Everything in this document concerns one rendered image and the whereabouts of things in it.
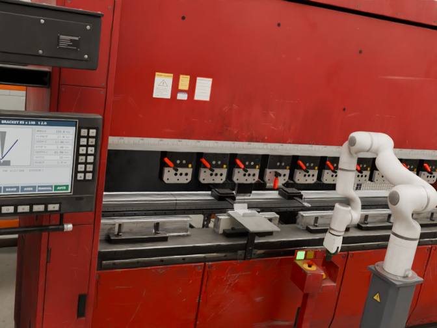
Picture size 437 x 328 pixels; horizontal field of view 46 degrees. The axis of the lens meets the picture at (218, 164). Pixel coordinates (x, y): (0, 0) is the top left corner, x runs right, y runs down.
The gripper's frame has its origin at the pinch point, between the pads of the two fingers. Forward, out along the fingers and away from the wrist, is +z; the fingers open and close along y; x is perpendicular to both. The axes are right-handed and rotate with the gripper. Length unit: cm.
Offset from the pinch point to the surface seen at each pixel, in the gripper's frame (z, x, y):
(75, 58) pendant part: -97, -146, 26
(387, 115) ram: -73, 46, -40
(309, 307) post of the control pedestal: 30.6, -5.7, 2.5
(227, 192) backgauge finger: -15, -44, -51
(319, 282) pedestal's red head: 11.8, -6.4, 6.2
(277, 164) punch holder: -41, -27, -31
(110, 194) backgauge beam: -9, -111, -57
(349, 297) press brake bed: 41, 39, -18
